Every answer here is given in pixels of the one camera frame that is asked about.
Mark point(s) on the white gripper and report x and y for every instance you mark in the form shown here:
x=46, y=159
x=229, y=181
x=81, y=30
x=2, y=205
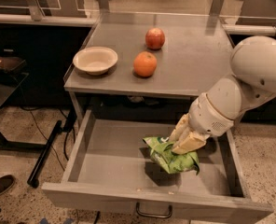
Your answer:
x=205, y=118

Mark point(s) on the green rice chip bag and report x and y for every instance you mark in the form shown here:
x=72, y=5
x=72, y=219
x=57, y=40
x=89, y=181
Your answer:
x=160, y=152

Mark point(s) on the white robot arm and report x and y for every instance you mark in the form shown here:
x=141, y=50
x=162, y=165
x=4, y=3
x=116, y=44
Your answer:
x=251, y=84

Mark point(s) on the grey open top drawer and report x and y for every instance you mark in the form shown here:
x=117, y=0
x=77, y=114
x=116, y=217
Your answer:
x=109, y=170

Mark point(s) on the orange fruit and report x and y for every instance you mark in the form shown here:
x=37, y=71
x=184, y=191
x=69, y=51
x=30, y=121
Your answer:
x=145, y=64

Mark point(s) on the grey cabinet table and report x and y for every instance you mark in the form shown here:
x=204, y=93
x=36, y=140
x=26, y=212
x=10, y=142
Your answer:
x=195, y=55

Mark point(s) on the red apple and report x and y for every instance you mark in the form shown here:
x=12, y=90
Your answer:
x=154, y=38

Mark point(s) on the white bowl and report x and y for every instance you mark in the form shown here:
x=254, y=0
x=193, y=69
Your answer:
x=95, y=60

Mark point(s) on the black metal table leg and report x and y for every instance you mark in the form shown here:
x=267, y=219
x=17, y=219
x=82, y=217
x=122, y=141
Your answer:
x=33, y=180

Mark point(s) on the black side table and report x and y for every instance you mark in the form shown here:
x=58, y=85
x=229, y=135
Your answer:
x=11, y=78

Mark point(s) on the metal drawer handle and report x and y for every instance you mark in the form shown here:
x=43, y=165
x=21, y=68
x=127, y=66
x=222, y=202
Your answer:
x=149, y=211

